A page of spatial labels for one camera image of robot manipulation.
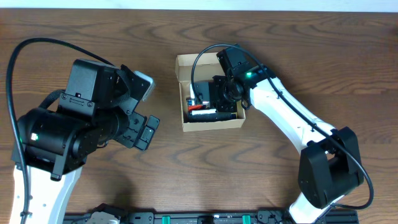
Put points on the brown cardboard box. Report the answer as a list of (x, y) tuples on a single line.
[(207, 67)]

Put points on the white marker black cap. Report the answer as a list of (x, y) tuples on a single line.
[(201, 112)]

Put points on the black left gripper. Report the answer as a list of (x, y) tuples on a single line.
[(134, 122)]

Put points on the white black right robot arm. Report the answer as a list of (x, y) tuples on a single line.
[(330, 162)]

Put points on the white marker blue cap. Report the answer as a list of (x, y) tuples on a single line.
[(191, 102)]

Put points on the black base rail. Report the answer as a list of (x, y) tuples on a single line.
[(109, 214)]

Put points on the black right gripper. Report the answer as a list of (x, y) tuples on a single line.
[(226, 107)]

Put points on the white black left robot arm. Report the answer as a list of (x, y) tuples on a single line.
[(55, 147)]

